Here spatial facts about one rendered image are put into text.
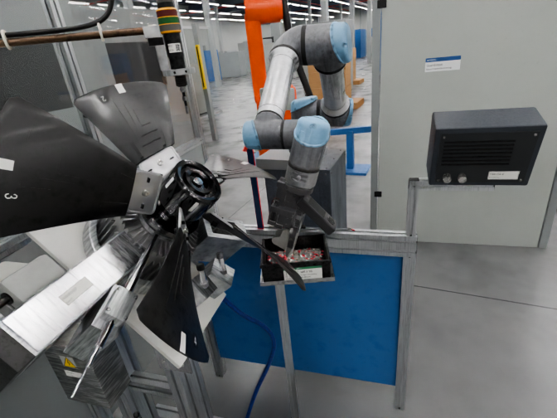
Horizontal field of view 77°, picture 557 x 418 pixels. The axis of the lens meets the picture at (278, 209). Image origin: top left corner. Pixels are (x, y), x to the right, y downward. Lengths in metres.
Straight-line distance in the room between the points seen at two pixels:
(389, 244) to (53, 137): 0.99
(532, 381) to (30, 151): 2.03
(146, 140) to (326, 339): 1.10
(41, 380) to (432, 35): 2.58
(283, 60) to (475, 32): 1.66
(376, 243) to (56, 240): 0.93
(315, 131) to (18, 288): 0.61
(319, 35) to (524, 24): 1.67
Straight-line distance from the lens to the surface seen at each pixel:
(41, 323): 0.69
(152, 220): 0.80
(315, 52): 1.16
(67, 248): 0.90
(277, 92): 0.99
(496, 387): 2.00
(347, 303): 1.43
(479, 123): 1.09
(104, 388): 1.14
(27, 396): 1.60
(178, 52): 0.84
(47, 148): 0.70
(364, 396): 1.83
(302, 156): 0.77
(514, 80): 2.65
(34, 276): 0.76
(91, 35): 0.85
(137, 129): 0.91
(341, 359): 1.66
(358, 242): 1.25
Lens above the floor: 1.47
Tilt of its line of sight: 25 degrees down
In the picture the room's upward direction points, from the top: 6 degrees counter-clockwise
